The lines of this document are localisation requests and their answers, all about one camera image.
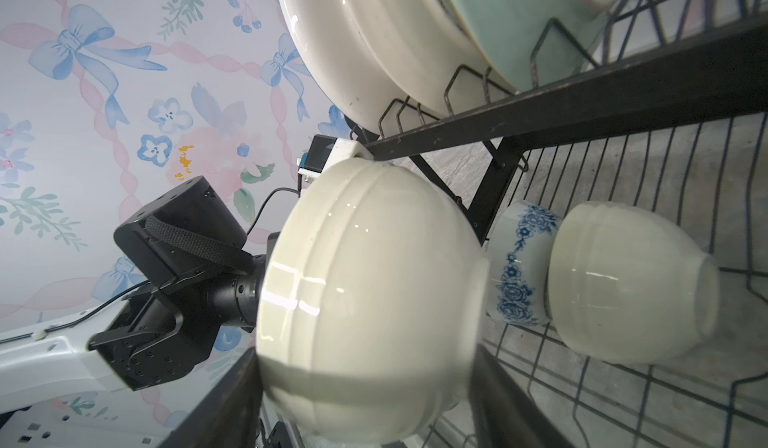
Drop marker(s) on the black wire dish rack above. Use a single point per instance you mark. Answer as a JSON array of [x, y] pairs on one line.
[[669, 115]]

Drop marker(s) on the green plate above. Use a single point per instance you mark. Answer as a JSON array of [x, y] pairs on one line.
[[510, 32]]

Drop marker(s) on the cream plate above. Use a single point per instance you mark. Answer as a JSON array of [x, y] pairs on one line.
[[422, 47]]

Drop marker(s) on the cream ceramic bowl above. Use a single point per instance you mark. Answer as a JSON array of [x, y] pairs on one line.
[[370, 311], [628, 286]]

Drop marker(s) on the blue floral bowl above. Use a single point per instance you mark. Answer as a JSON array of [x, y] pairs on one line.
[[520, 248]]

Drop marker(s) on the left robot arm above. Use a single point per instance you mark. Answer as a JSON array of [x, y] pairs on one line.
[[198, 279]]

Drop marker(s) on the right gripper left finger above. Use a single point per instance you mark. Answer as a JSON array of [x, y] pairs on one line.
[[228, 416]]

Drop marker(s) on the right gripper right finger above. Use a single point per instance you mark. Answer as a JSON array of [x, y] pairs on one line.
[[503, 414]]

